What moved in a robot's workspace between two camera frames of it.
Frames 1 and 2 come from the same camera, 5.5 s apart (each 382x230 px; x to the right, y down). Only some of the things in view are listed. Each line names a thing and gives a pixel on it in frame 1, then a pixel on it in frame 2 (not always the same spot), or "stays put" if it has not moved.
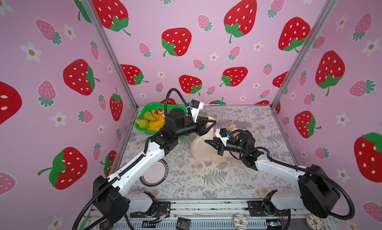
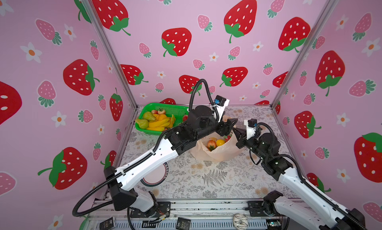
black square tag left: x=106 y=225 stays put
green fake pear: x=148 y=116 stays put
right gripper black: x=220 y=147 -> x=240 y=136
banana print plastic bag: x=205 y=150 stays put
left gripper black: x=201 y=131 -> x=224 y=128
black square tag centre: x=183 y=224 stays put
